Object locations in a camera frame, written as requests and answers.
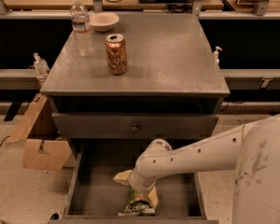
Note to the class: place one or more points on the open grey middle drawer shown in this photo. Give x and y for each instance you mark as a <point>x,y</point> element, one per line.
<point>94,198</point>

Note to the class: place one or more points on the brown cardboard box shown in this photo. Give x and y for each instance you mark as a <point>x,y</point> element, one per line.
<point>43,147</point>

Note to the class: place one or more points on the white pump dispenser bottle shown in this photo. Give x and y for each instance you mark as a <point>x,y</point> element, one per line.
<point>216,54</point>

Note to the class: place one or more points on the small clear bottle on rail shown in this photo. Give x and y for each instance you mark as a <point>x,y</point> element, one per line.
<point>41,67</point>

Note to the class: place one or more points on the green jalapeno chip bag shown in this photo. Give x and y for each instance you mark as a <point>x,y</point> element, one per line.
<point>139,205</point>

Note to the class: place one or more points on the orange soda can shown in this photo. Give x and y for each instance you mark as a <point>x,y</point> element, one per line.
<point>116,55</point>

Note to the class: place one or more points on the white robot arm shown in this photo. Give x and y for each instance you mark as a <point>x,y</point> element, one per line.
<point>252,150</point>

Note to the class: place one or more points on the grey metal rail frame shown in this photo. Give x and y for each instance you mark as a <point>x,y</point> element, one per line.
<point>238,78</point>

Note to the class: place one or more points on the grey drawer cabinet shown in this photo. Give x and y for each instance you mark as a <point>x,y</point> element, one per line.
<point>171,70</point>

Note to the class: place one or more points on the white bowl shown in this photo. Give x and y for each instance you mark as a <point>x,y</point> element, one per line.
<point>104,21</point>

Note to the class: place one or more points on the closed grey top drawer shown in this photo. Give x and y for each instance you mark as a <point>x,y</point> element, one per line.
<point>131,126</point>

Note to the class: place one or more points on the clear plastic water bottle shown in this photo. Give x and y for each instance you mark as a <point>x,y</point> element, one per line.
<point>81,24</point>

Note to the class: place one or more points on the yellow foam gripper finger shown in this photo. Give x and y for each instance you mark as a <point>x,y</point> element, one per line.
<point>122,177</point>
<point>152,198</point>

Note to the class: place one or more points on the round brass drawer knob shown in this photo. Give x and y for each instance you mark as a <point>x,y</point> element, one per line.
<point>135,128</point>

